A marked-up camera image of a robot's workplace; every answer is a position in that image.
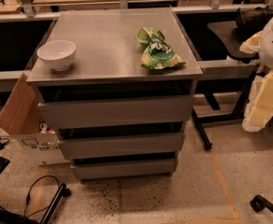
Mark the grey top drawer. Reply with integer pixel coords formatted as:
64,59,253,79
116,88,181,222
38,95,194,129

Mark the cardboard box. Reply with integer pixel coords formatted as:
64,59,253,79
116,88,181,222
0,74,67,165

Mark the black caster wheel leg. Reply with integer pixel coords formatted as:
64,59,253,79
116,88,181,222
250,195,273,214

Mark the black cable on floor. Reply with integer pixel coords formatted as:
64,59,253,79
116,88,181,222
0,175,61,219

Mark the green chip bag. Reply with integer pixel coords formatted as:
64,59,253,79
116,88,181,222
136,27,185,70

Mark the grey middle drawer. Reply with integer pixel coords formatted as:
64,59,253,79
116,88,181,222
59,133,184,159

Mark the grey bottom drawer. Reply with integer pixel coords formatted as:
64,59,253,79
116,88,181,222
71,158,178,179

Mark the grey drawer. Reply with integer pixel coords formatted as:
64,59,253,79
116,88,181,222
71,158,178,179
59,133,184,159
38,95,194,129

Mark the black side table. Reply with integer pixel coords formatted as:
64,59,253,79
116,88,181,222
191,20,273,151

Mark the black device on table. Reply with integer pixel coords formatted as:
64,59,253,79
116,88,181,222
236,7,273,33

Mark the black stand leg with wheel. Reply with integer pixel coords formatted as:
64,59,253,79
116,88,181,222
39,183,71,224

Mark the white bowl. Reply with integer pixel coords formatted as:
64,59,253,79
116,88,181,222
37,40,77,71

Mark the grey drawer cabinet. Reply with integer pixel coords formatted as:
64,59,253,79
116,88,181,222
26,7,204,183

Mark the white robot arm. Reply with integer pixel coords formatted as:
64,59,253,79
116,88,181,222
239,17,273,133

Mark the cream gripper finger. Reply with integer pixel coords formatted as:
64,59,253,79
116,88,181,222
242,71,273,133

